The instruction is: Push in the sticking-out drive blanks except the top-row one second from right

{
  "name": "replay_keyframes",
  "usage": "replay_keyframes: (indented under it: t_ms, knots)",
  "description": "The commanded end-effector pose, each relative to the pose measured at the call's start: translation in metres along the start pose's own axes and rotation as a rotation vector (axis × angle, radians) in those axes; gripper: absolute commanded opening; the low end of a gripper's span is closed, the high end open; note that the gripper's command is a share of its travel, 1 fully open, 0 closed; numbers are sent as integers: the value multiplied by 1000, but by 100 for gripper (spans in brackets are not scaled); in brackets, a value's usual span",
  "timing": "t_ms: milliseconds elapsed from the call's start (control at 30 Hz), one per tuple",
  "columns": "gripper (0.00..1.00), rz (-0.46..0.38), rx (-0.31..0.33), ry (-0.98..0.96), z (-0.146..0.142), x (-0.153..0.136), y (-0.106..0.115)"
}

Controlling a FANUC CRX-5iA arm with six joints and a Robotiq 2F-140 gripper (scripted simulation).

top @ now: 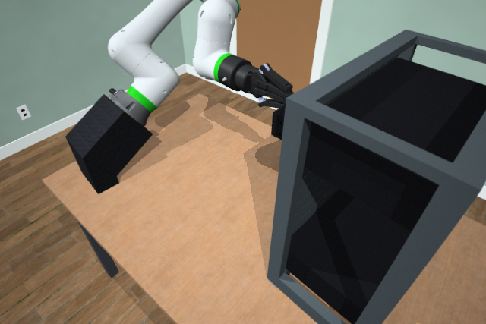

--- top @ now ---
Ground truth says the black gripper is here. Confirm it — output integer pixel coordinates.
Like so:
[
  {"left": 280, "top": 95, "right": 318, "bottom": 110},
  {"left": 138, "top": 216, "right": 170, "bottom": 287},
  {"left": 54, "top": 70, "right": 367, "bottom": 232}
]
[{"left": 235, "top": 63, "right": 293, "bottom": 109}]

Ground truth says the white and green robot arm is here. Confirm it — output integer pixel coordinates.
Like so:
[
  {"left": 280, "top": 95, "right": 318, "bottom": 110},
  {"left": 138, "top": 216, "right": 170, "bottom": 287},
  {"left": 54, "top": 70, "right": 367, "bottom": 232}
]
[{"left": 108, "top": 0, "right": 252, "bottom": 126}]

